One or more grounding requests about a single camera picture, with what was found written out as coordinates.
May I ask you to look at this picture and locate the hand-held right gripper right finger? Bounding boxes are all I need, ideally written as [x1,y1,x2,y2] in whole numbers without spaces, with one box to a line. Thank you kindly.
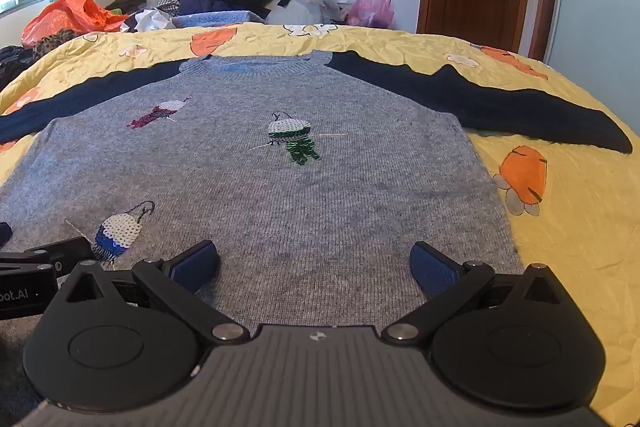
[381,241,581,344]

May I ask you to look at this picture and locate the leopard print cloth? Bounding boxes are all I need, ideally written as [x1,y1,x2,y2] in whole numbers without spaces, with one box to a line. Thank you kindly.
[32,28,78,58]

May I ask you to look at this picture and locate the orange plastic bag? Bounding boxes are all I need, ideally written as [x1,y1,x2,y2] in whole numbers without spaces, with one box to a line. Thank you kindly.
[21,0,131,48]

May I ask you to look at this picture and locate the clear plastic bag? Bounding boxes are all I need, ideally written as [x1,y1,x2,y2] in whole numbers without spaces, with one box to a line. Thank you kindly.
[290,0,347,24]

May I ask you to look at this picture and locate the pink plastic bag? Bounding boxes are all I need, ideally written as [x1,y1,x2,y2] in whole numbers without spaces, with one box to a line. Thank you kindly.
[345,0,396,29]

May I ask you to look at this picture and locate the light blue knit garment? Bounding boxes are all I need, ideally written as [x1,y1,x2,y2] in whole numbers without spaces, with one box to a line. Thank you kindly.
[172,10,266,28]

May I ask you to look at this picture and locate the dark folded garment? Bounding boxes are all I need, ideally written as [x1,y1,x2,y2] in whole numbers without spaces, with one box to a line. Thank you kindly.
[105,0,148,15]

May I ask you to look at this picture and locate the yellow printed bedspread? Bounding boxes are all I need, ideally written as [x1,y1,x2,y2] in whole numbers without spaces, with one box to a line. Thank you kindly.
[0,22,640,413]

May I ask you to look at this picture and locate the dark cloth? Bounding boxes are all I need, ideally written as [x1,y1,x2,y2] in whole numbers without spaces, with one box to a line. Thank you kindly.
[0,46,36,90]

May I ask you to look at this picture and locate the white crumpled bag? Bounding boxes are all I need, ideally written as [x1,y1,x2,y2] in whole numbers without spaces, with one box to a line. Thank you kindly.
[132,7,176,32]

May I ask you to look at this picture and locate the flower printed wardrobe door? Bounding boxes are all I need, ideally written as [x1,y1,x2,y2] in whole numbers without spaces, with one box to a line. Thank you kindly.
[547,0,640,118]

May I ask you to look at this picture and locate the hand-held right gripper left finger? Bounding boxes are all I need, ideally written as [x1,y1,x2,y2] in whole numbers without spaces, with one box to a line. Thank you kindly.
[59,240,251,344]

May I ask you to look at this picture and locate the grey knit sweater navy sleeves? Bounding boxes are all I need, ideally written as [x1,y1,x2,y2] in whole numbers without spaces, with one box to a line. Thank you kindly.
[0,49,633,408]

